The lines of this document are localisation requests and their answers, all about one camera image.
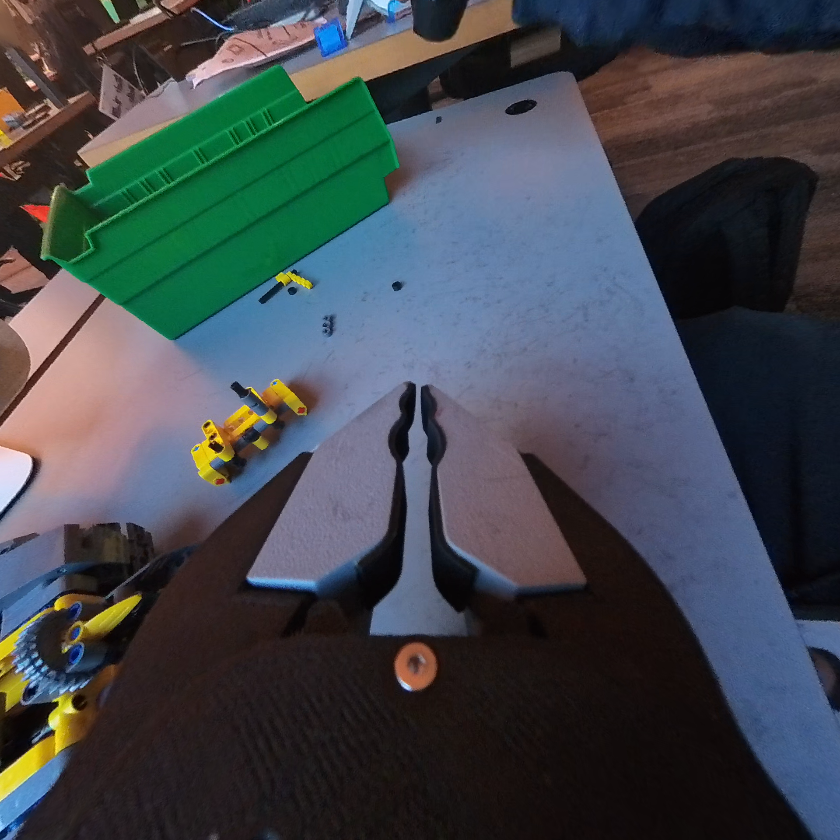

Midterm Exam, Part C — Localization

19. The yellow toy brick assembly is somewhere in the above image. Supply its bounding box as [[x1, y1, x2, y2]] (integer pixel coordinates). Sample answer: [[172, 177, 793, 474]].
[[190, 379, 309, 487]]

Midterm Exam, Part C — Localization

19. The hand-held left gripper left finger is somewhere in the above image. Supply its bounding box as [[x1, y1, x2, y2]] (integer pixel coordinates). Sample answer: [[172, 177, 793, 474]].
[[245, 381, 419, 610]]

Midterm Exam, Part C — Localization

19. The grey yellow toy brick vehicle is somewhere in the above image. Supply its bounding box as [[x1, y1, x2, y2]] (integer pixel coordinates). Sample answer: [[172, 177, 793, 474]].
[[0, 521, 198, 840]]

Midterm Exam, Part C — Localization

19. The white printed sign card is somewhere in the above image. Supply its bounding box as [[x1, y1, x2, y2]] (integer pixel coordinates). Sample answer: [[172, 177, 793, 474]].
[[98, 62, 147, 119]]

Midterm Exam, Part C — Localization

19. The patterned paper sheet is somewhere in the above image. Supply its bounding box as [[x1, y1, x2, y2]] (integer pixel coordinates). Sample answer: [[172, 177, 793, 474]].
[[185, 18, 317, 88]]

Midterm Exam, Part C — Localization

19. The person's right forearm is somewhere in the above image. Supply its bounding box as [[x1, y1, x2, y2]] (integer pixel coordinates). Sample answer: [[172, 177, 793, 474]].
[[512, 0, 840, 56]]

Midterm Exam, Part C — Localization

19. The wood-edged grey table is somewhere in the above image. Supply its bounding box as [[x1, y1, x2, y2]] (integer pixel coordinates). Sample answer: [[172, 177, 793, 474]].
[[77, 0, 562, 168]]

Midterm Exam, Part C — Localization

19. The person's dark clothed body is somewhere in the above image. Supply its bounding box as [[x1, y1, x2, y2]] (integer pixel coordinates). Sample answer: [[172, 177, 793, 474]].
[[676, 308, 840, 608]]

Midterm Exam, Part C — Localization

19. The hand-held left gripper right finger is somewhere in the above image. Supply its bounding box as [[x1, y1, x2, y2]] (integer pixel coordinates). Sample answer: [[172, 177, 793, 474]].
[[419, 382, 588, 613]]

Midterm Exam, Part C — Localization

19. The grey desk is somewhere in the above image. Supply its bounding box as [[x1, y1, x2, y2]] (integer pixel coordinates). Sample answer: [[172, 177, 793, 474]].
[[0, 71, 840, 840]]

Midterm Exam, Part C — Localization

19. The green plastic bin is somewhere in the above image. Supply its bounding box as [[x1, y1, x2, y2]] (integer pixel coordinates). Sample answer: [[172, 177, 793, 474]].
[[41, 64, 401, 341]]

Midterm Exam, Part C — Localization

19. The dark wooden table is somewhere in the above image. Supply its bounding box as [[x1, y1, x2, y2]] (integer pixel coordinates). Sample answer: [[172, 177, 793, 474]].
[[0, 92, 96, 172]]

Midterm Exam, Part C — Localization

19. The yellow black brick piece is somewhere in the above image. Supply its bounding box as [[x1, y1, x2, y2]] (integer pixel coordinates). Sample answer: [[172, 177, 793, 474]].
[[258, 269, 315, 305]]

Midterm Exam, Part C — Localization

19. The black office chair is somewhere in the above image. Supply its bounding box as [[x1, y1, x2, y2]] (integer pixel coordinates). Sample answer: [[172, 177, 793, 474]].
[[635, 157, 818, 319]]

